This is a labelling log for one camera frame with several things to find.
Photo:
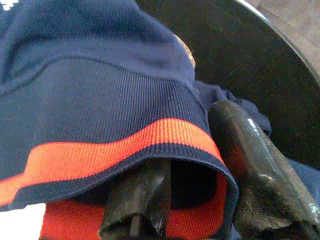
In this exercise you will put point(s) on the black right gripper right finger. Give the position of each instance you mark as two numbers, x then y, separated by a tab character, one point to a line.
262	175

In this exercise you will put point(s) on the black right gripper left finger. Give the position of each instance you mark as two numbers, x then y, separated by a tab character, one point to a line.
140	200

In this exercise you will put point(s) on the navy polo shirt red collar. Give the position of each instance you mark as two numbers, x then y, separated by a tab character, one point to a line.
100	100

